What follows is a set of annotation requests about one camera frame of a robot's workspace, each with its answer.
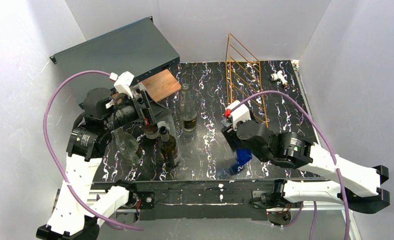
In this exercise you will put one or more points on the dark brown wine bottle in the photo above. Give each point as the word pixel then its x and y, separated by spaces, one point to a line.
pixel 168 148

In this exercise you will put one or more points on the gold wire wine rack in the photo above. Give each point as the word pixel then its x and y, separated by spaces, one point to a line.
pixel 243 71

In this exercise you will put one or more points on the wooden board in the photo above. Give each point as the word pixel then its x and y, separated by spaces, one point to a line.
pixel 162 88

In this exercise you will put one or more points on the clear tall glass bottle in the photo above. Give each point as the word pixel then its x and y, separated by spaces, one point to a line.
pixel 187 109

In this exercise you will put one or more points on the clear round glass bottle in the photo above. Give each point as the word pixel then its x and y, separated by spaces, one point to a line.
pixel 127 146

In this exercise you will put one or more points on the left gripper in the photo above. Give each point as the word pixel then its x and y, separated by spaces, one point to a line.
pixel 143 108

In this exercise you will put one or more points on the white pipe fitting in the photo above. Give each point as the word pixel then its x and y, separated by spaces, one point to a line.
pixel 279 76

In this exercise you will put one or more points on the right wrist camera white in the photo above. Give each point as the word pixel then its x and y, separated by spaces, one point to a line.
pixel 240 114

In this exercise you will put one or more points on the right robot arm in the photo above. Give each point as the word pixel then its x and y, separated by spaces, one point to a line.
pixel 344 182

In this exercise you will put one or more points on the blue glass bottle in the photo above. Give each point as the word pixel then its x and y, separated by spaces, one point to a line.
pixel 242 156

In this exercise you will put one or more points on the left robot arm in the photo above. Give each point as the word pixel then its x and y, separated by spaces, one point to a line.
pixel 103 115

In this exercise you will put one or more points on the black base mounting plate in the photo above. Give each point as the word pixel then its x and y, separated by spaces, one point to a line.
pixel 208 199

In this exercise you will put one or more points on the grey rack server box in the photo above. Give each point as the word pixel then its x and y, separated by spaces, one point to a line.
pixel 138 47

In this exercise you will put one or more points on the aluminium frame rail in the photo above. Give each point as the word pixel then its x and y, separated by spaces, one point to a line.
pixel 319 221

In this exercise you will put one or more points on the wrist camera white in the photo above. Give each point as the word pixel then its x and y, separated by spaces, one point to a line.
pixel 123 82
pixel 240 114

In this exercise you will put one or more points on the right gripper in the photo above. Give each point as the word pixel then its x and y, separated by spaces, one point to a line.
pixel 230 136

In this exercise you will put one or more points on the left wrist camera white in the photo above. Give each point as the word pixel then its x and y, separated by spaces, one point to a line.
pixel 123 82

